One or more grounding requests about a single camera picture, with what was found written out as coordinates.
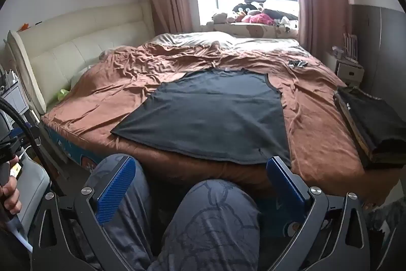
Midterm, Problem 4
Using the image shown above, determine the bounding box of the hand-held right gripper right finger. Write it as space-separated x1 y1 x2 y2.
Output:
266 156 371 271

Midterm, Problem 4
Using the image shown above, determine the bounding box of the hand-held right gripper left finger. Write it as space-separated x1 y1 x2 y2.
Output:
30 154 137 271

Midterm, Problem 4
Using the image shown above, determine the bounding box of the black t-shirt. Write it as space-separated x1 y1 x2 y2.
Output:
110 67 292 167

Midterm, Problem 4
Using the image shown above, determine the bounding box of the stack of dark folded clothes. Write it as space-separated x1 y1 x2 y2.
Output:
333 86 406 168

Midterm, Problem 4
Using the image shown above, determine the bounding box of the person's left hand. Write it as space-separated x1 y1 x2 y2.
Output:
1 177 22 216

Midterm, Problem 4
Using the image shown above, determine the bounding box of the smartphone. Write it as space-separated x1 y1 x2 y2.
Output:
9 161 24 178

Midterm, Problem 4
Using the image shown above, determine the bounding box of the grey chair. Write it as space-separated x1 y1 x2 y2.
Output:
14 157 51 227

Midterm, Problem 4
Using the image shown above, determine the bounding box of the grey nightstand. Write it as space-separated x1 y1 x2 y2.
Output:
0 68 32 119

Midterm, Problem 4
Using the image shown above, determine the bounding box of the mattress with cartoon print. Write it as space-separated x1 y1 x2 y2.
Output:
41 122 105 171

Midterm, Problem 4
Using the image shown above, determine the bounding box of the brown blanket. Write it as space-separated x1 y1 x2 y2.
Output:
41 42 375 205

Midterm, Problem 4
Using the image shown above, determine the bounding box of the cream padded headboard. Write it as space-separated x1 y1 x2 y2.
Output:
7 2 156 115

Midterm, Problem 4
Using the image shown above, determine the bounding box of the white nightstand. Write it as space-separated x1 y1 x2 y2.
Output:
327 52 365 87

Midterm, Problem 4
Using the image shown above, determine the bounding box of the cream bed sheet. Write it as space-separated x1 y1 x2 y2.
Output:
141 32 310 57

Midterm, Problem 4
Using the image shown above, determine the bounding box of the pink plush toy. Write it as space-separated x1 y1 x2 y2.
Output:
247 13 276 25

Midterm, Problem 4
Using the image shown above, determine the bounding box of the dark grey wardrobe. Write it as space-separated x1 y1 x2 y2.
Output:
350 4 406 106

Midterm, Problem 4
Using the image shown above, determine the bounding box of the beige plush toy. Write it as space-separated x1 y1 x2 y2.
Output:
212 12 237 23

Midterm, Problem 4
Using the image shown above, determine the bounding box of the black and white plush toy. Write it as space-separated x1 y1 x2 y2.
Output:
232 3 265 16

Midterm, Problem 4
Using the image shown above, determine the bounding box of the black gooseneck cable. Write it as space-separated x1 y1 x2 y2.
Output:
0 98 43 170

